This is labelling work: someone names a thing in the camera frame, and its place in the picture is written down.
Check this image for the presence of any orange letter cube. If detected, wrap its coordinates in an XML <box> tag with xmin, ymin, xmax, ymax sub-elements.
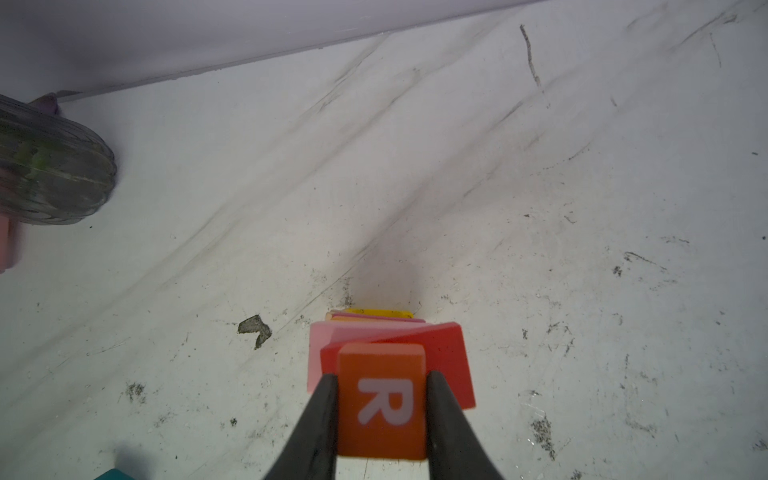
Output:
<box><xmin>337</xmin><ymin>343</ymin><xmax>427</xmax><ymax>461</ymax></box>

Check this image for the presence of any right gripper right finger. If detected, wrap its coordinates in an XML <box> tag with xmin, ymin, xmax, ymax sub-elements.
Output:
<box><xmin>426</xmin><ymin>371</ymin><xmax>503</xmax><ymax>480</ymax></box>

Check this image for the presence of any red wood block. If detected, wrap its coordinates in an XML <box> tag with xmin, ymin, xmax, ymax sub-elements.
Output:
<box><xmin>320</xmin><ymin>322</ymin><xmax>476</xmax><ymax>409</ymax></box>

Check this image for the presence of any magenta wood block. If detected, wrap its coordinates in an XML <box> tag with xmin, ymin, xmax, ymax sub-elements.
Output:
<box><xmin>325</xmin><ymin>309</ymin><xmax>425</xmax><ymax>323</ymax></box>

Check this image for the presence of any teal triangular wood block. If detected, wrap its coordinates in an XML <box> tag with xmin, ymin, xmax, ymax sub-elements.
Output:
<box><xmin>95</xmin><ymin>468</ymin><xmax>134</xmax><ymax>480</ymax></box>

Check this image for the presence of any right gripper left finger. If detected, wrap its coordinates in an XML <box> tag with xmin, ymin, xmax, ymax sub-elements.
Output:
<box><xmin>264</xmin><ymin>374</ymin><xmax>339</xmax><ymax>480</ymax></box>

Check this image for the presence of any dark purple glass vase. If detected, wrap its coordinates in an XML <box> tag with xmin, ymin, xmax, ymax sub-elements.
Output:
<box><xmin>1</xmin><ymin>94</ymin><xmax>118</xmax><ymax>225</ymax></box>

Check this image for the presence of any pink wood block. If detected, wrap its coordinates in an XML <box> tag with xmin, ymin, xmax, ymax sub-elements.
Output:
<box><xmin>307</xmin><ymin>320</ymin><xmax>427</xmax><ymax>393</ymax></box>

